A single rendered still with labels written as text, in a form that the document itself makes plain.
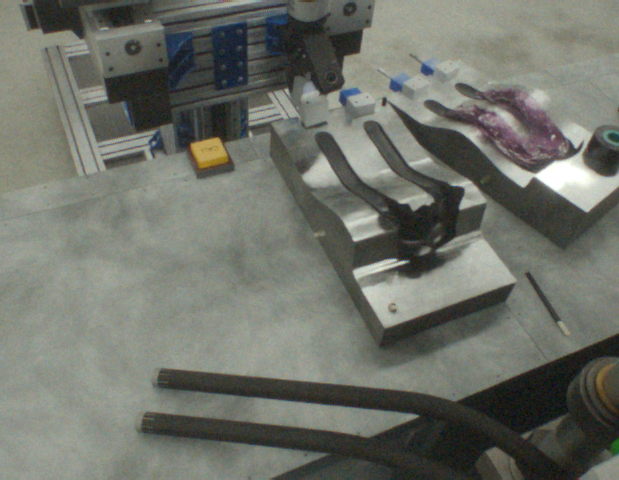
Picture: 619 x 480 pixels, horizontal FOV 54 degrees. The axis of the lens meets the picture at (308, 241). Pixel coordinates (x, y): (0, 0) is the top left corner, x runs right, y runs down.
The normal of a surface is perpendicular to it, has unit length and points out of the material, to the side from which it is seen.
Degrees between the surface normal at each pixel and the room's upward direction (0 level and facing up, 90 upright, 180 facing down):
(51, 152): 0
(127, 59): 90
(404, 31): 0
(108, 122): 0
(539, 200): 90
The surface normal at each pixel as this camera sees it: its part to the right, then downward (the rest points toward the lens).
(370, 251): 0.40, 0.65
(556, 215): -0.76, 0.47
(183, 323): 0.07, -0.64
